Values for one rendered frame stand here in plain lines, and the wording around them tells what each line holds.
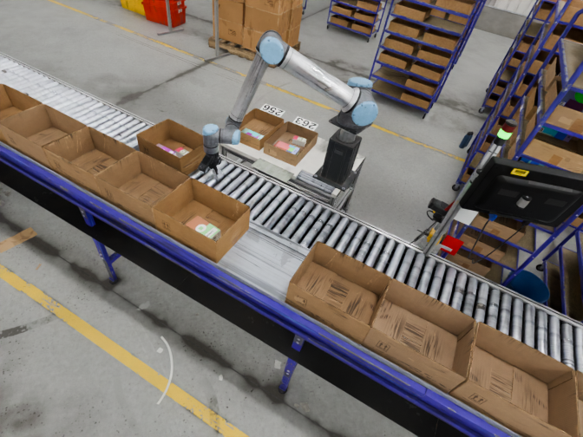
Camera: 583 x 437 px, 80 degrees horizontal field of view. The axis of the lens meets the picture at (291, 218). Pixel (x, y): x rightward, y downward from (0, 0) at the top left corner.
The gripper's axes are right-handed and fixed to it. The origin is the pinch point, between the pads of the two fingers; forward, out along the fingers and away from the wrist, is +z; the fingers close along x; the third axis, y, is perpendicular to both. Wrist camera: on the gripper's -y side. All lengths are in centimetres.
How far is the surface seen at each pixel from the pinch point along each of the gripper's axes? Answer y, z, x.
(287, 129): 89, 3, -10
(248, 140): 52, -1, 4
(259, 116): 89, 2, 18
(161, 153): -7.2, -7.4, 33.4
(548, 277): 129, 66, -255
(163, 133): 17, -2, 55
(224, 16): 349, 31, 246
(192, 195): -30.1, -11.9, -11.2
